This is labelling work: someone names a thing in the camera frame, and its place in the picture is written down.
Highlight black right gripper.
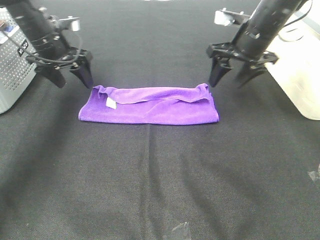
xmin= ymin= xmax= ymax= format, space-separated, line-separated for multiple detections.
xmin=206 ymin=21 xmax=279 ymax=89

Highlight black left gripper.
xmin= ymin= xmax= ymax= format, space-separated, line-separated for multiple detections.
xmin=26 ymin=32 xmax=94 ymax=89

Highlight purple microfiber towel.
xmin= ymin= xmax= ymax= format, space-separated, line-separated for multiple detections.
xmin=78 ymin=83 xmax=220 ymax=126

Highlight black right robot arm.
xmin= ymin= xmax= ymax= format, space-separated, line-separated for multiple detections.
xmin=206 ymin=0 xmax=305 ymax=88

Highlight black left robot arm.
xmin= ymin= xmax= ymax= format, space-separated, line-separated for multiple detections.
xmin=0 ymin=0 xmax=94 ymax=89

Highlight grey perforated plastic basket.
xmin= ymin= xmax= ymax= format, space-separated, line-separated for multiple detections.
xmin=0 ymin=7 xmax=36 ymax=114

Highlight white plastic bin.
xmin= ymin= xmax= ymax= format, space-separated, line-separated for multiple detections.
xmin=266 ymin=13 xmax=320 ymax=121

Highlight folded cloths inside basket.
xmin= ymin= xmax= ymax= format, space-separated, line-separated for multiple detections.
xmin=0 ymin=20 xmax=14 ymax=39

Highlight clear tape piece right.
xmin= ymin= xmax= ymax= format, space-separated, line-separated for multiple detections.
xmin=307 ymin=165 xmax=320 ymax=189

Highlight clear tape piece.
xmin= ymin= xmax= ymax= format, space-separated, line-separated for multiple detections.
xmin=307 ymin=165 xmax=320 ymax=189
xmin=170 ymin=222 xmax=191 ymax=240

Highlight clear tape piece bottom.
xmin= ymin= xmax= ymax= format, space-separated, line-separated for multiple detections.
xmin=170 ymin=222 xmax=191 ymax=240

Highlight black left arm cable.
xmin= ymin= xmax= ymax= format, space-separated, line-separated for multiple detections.
xmin=0 ymin=27 xmax=85 ymax=65

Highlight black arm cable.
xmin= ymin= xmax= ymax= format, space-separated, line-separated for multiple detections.
xmin=0 ymin=27 xmax=85 ymax=65
xmin=277 ymin=0 xmax=315 ymax=42

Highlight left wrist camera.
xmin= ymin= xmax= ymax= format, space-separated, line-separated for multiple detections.
xmin=58 ymin=16 xmax=80 ymax=32

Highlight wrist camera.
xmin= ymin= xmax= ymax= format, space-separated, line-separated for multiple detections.
xmin=58 ymin=16 xmax=80 ymax=32
xmin=213 ymin=8 xmax=251 ymax=27

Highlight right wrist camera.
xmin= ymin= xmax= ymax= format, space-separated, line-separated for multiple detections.
xmin=213 ymin=8 xmax=251 ymax=27

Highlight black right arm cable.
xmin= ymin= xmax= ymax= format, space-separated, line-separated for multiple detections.
xmin=277 ymin=0 xmax=315 ymax=42

